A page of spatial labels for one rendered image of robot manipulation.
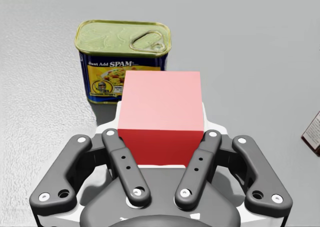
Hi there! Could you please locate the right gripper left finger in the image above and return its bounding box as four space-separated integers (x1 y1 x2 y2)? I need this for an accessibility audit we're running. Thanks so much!
29 102 152 210

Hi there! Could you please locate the pink cube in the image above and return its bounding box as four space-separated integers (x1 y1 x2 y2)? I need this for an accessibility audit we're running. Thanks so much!
117 70 204 166

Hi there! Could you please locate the brown and white carton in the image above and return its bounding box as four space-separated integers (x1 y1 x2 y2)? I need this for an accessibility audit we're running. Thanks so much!
300 111 320 156

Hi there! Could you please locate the green and blue rectangular can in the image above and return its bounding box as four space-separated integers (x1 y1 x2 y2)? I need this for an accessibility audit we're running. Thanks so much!
74 19 172 105

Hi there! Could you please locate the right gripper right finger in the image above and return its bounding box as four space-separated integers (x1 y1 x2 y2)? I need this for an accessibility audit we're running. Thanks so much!
174 102 294 212

